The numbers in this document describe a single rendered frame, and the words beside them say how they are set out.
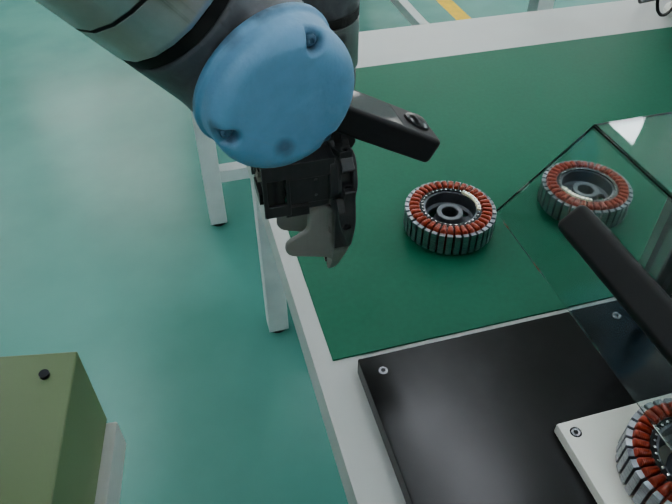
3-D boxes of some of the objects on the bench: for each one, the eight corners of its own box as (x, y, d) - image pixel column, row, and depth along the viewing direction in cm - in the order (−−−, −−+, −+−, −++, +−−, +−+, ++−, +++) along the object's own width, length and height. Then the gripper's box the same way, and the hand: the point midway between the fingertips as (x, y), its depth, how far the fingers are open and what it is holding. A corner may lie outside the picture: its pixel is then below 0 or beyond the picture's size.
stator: (429, 267, 75) (432, 244, 72) (388, 212, 82) (390, 189, 80) (509, 243, 78) (515, 220, 75) (463, 192, 85) (466, 169, 83)
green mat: (332, 361, 65) (332, 360, 65) (238, 84, 108) (237, 83, 108) (1017, 207, 83) (1018, 205, 83) (703, 23, 127) (703, 22, 126)
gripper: (236, 50, 51) (257, 244, 66) (256, 107, 45) (276, 308, 59) (337, 38, 53) (337, 229, 68) (372, 91, 46) (363, 291, 61)
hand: (335, 252), depth 63 cm, fingers closed
